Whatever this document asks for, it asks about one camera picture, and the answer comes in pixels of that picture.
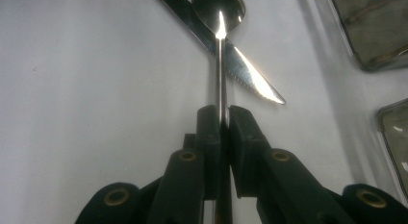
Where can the white table board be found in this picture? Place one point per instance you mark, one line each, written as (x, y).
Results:
(96, 89)

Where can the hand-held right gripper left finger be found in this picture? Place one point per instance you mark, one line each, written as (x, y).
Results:
(189, 179)

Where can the silver metal spoon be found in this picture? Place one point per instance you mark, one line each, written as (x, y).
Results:
(218, 9)

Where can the translucent grey plastic bin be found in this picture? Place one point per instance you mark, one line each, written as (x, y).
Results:
(375, 28)
(397, 137)

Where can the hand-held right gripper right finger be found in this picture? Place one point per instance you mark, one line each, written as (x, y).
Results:
(266, 179)

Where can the brown wooden chopstick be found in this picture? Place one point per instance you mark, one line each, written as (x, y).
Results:
(389, 54)
(372, 7)

